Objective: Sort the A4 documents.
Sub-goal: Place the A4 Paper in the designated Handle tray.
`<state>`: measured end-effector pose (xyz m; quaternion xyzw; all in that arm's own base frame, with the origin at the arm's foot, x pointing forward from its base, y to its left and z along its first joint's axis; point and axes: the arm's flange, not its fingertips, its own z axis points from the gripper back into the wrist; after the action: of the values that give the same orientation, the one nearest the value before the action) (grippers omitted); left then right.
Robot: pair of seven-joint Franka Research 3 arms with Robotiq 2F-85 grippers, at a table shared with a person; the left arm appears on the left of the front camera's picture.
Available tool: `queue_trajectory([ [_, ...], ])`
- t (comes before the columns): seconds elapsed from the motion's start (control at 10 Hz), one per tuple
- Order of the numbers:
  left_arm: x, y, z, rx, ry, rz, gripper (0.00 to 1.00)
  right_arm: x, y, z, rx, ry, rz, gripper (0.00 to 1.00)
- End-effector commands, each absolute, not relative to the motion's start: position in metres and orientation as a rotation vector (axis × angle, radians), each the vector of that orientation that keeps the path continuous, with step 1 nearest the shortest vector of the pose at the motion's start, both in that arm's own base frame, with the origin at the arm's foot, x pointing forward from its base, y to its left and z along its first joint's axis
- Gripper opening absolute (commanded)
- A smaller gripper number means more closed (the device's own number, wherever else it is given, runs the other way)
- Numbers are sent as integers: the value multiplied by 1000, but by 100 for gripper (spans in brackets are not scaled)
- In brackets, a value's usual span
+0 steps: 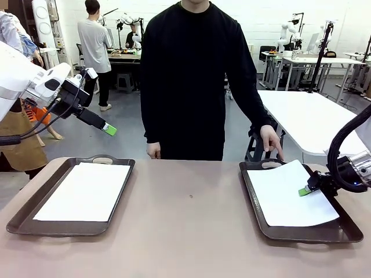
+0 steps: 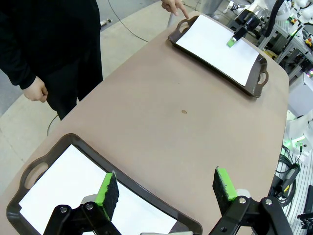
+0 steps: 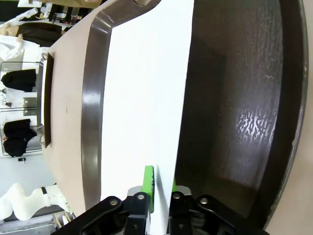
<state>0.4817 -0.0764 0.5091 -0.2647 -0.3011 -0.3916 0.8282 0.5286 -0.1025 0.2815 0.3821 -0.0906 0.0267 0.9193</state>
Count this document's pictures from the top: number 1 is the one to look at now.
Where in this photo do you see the black stool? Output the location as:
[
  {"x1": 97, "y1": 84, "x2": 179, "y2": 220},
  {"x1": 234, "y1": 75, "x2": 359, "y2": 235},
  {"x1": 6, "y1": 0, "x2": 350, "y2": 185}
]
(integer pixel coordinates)
[{"x1": 245, "y1": 134, "x2": 286, "y2": 163}]

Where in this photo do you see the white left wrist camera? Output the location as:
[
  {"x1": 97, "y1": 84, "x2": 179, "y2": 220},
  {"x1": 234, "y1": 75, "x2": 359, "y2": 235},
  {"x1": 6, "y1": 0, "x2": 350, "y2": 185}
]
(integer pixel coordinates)
[{"x1": 74, "y1": 67, "x2": 99, "y2": 87}]

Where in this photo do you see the gray step stool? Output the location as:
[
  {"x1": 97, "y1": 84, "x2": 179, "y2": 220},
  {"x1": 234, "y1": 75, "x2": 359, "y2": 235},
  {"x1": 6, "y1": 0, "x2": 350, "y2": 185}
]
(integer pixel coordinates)
[{"x1": 117, "y1": 72, "x2": 136, "y2": 94}]

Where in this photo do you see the long white table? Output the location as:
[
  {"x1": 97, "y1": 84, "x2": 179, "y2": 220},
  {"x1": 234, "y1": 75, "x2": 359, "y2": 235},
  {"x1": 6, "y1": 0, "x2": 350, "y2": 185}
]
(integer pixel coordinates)
[{"x1": 282, "y1": 56, "x2": 366, "y2": 98}]

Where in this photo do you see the tall black stand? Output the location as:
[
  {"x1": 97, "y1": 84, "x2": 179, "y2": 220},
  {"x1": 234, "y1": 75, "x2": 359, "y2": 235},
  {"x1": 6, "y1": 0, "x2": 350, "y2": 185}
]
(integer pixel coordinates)
[{"x1": 307, "y1": 21, "x2": 334, "y2": 94}]

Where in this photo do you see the brown plastic tray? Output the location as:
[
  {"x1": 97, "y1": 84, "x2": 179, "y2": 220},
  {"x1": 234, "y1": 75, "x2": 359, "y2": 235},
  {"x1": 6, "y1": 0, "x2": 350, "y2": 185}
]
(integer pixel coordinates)
[
  {"x1": 6, "y1": 155, "x2": 136, "y2": 237},
  {"x1": 239, "y1": 158, "x2": 364, "y2": 244}
]

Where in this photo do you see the gray monitor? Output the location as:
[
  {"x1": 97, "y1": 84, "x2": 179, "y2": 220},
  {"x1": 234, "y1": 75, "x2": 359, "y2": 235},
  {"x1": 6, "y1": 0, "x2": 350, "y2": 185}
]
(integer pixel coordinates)
[{"x1": 306, "y1": 32, "x2": 320, "y2": 52}]

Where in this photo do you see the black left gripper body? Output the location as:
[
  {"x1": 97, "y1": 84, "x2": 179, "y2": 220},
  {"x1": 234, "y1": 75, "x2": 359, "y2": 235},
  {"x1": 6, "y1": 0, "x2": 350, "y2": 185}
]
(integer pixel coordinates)
[{"x1": 54, "y1": 78, "x2": 91, "y2": 119}]

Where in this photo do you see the black office chair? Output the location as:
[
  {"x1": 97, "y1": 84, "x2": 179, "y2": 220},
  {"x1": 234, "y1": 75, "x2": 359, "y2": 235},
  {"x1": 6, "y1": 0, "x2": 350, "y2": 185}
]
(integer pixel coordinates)
[{"x1": 259, "y1": 45, "x2": 278, "y2": 63}]

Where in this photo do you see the seated person in black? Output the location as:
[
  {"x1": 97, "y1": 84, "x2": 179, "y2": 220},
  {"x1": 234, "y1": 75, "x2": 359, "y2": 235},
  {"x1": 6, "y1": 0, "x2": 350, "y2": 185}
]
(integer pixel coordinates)
[{"x1": 126, "y1": 24, "x2": 143, "y2": 50}]

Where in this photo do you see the person in orange shorts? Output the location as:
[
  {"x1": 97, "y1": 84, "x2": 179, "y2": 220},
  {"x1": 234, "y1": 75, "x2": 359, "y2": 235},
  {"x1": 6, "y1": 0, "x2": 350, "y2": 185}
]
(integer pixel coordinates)
[{"x1": 0, "y1": 10, "x2": 63, "y2": 147}]

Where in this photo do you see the white tower air conditioner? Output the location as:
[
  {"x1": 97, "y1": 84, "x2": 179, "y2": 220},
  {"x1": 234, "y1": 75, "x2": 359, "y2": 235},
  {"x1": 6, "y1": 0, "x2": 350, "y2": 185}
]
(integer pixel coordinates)
[{"x1": 31, "y1": 0, "x2": 59, "y2": 49}]

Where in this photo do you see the brown cloth cover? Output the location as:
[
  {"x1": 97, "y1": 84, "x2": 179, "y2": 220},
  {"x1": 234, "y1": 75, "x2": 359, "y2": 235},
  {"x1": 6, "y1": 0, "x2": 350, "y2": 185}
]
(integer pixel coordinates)
[{"x1": 0, "y1": 111, "x2": 49, "y2": 171}]

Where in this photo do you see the white A4 paper sheet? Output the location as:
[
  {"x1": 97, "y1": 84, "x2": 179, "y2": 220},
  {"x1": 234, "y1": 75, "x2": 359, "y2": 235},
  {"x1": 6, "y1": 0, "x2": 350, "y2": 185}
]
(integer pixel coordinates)
[{"x1": 32, "y1": 162, "x2": 132, "y2": 223}]

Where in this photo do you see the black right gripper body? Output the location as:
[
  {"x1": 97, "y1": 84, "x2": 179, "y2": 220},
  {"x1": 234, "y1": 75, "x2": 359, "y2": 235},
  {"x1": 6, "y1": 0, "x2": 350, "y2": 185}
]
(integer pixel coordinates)
[{"x1": 332, "y1": 155, "x2": 363, "y2": 193}]

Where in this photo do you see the person in black sweater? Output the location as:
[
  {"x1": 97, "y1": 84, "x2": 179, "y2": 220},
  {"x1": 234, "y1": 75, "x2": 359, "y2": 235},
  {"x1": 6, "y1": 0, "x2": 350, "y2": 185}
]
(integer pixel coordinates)
[{"x1": 140, "y1": 0, "x2": 283, "y2": 162}]

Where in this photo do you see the dark workbench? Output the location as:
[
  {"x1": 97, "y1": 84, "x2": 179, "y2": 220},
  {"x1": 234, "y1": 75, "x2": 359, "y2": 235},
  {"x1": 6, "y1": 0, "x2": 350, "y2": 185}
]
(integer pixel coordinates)
[{"x1": 107, "y1": 49, "x2": 142, "y2": 87}]

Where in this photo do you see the large white table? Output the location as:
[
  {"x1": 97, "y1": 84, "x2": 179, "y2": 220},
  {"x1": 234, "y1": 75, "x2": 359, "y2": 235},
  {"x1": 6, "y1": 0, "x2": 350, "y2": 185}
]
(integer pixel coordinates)
[{"x1": 257, "y1": 90, "x2": 371, "y2": 157}]

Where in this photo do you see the person's right hand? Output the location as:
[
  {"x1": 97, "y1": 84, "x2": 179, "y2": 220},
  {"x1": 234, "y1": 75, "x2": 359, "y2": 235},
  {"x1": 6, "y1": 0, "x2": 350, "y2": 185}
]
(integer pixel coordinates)
[{"x1": 146, "y1": 141, "x2": 162, "y2": 159}]

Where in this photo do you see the person in gray t-shirt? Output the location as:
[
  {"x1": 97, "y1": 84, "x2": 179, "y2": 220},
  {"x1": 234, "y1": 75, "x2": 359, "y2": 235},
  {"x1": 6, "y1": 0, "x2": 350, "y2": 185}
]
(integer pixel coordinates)
[{"x1": 77, "y1": 0, "x2": 112, "y2": 112}]

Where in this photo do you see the person's left hand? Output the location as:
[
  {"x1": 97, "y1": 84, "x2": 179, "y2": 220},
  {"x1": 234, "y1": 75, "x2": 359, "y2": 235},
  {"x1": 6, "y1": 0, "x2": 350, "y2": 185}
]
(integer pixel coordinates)
[{"x1": 260, "y1": 125, "x2": 286, "y2": 163}]

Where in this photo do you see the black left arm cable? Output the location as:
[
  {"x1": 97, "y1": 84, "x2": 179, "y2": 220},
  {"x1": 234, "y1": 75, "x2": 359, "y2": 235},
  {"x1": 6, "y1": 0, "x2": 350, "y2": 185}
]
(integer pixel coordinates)
[{"x1": 0, "y1": 68, "x2": 88, "y2": 146}]

